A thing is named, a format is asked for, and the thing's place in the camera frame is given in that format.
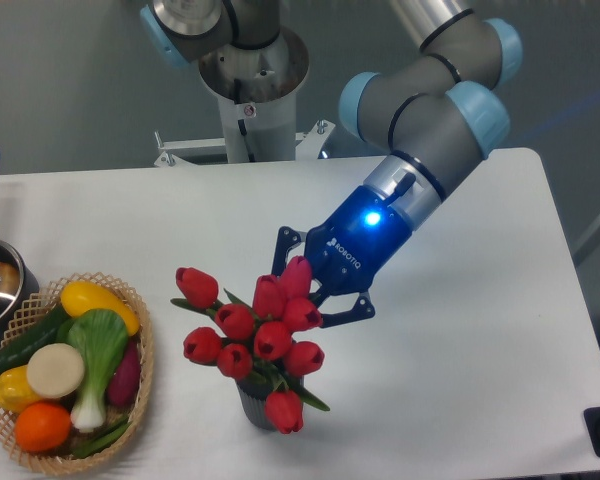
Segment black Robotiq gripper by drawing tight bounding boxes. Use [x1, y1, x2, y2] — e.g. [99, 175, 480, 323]
[271, 186, 411, 328]

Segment red tulip bouquet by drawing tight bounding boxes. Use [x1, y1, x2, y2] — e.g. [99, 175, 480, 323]
[172, 256, 329, 411]

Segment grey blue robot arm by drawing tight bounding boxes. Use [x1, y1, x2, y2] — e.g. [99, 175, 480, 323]
[141, 1, 522, 330]

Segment dark grey ribbed vase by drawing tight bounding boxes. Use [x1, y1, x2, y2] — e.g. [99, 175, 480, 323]
[236, 379, 304, 434]

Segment purple sweet potato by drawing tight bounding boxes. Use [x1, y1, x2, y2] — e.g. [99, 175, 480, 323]
[106, 340, 141, 407]

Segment green bok choy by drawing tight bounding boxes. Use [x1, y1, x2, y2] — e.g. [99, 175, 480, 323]
[67, 309, 128, 433]

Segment yellow squash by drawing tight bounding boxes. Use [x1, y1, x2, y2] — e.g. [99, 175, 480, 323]
[60, 281, 140, 336]

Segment woven wicker basket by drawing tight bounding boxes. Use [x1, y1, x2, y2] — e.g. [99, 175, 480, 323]
[0, 272, 154, 477]

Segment green bean pods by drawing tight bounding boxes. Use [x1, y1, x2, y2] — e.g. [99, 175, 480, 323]
[72, 417, 129, 459]

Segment dark green cucumber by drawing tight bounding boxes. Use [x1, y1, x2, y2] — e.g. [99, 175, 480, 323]
[0, 305, 70, 375]

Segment beige round slice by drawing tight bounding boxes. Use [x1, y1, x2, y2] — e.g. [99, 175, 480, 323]
[26, 343, 85, 399]

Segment orange fruit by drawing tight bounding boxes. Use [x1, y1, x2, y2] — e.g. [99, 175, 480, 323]
[14, 402, 71, 453]

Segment yellow bell pepper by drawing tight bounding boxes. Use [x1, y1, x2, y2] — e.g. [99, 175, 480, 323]
[0, 365, 43, 413]

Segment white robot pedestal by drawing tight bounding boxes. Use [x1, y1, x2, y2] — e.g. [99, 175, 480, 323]
[154, 27, 336, 167]

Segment black base cable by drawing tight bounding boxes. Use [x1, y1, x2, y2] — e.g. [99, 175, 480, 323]
[232, 78, 256, 164]

